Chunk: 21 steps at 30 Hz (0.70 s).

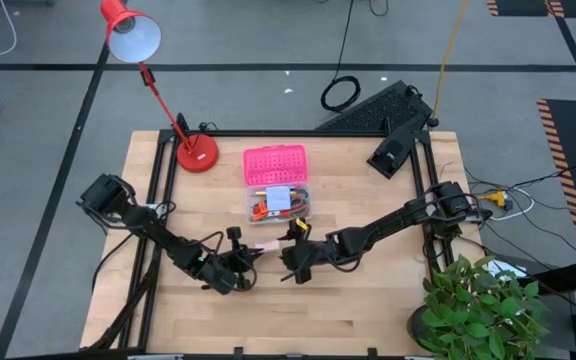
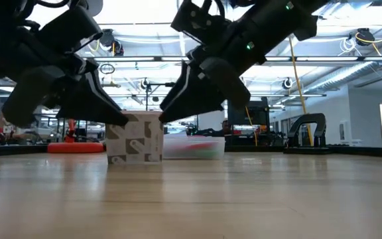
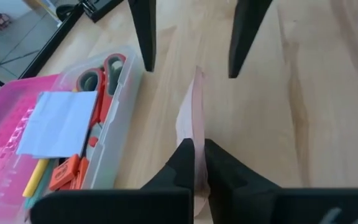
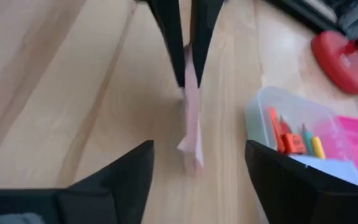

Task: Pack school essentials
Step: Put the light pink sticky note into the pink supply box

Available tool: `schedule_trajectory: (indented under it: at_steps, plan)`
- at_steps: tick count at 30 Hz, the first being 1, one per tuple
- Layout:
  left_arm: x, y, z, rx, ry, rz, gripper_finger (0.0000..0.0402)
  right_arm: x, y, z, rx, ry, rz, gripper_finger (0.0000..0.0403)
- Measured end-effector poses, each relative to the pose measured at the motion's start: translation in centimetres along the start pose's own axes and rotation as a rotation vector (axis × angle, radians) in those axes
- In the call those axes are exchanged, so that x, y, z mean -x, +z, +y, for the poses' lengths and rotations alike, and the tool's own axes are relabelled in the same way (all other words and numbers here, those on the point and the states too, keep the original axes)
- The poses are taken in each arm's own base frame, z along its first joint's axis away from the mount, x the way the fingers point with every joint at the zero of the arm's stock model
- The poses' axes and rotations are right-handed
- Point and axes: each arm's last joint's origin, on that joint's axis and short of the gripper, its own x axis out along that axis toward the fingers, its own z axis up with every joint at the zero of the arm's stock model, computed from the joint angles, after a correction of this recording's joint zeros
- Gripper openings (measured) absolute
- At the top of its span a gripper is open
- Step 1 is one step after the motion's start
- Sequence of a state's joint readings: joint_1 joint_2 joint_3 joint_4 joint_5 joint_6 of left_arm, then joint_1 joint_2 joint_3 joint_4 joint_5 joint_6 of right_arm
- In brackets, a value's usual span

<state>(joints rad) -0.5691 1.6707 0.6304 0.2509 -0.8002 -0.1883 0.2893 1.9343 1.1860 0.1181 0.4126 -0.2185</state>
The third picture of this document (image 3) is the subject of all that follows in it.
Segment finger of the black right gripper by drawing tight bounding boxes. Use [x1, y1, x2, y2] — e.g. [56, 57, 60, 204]
[228, 0, 273, 78]
[127, 0, 157, 72]

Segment black table edge clamp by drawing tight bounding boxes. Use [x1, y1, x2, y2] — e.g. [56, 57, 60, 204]
[56, 2, 77, 21]

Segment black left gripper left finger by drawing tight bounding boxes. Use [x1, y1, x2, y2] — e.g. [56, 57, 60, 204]
[31, 139, 195, 224]

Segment blue sticky note pad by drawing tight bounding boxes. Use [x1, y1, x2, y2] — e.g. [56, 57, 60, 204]
[16, 90, 98, 159]

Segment yellow highlighter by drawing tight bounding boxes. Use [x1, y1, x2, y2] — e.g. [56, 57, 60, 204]
[22, 158, 50, 198]

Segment black hole punch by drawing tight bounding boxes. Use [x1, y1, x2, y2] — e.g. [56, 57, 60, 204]
[81, 0, 124, 23]

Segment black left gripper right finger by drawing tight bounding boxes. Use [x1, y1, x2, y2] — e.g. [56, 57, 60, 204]
[204, 139, 358, 224]

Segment pink sticky note pad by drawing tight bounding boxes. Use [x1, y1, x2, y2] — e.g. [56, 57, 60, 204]
[175, 65, 211, 218]

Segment pink and clear pencil case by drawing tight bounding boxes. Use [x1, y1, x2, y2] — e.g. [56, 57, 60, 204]
[0, 46, 145, 224]

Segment red handled scissors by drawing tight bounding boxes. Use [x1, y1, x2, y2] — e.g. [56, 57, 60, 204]
[75, 53, 127, 149]

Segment black aluminium table frame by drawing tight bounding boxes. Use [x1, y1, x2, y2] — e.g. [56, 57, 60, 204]
[19, 2, 85, 80]

